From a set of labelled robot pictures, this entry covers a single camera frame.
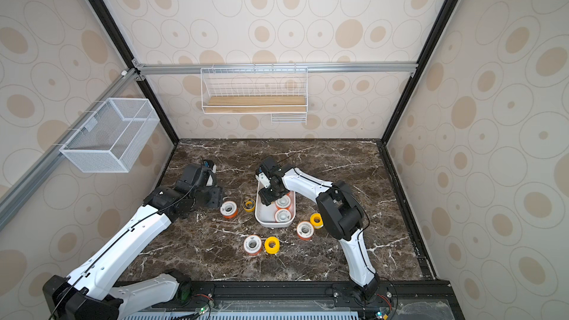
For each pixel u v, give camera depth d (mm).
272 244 847
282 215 916
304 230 875
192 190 563
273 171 753
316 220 897
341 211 542
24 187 526
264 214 919
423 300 729
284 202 942
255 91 996
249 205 946
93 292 383
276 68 919
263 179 873
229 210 930
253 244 844
